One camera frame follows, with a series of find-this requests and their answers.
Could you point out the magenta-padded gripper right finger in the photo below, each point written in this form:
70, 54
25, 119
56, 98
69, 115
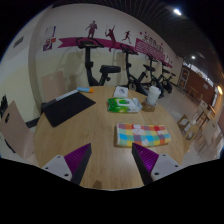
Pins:
145, 159

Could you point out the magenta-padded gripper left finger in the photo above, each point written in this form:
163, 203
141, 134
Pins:
78, 159

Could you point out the colourful checked towel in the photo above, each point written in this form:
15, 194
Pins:
143, 135

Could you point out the brown tape roll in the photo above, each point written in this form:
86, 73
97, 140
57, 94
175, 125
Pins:
146, 107

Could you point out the black rectangular mat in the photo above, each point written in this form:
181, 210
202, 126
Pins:
66, 108

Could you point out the green wet wipes pack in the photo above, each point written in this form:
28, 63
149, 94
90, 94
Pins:
121, 105

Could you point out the group of wooden chairs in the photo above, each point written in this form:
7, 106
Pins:
201, 130

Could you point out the white paper cup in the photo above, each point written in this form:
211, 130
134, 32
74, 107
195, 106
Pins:
153, 96

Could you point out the white flat strip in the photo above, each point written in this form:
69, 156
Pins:
66, 95

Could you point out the blue and orange pen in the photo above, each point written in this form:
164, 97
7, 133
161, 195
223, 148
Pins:
85, 89

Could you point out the white tissue pack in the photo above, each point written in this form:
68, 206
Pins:
121, 91

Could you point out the black exercise bike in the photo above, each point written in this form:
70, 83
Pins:
168, 83
133, 81
156, 80
88, 63

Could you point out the black equipment stand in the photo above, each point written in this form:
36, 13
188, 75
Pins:
3, 105

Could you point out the small ceiling light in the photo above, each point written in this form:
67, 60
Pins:
193, 57

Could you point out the bright ceiling light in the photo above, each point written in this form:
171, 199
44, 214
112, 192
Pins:
177, 11

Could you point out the purple wall poster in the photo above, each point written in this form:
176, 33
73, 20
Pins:
47, 46

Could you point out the red wall poster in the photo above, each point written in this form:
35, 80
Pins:
51, 40

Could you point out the white wall poster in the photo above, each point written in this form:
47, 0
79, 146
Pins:
50, 32

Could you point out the grey wall vent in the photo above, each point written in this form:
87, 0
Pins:
18, 41

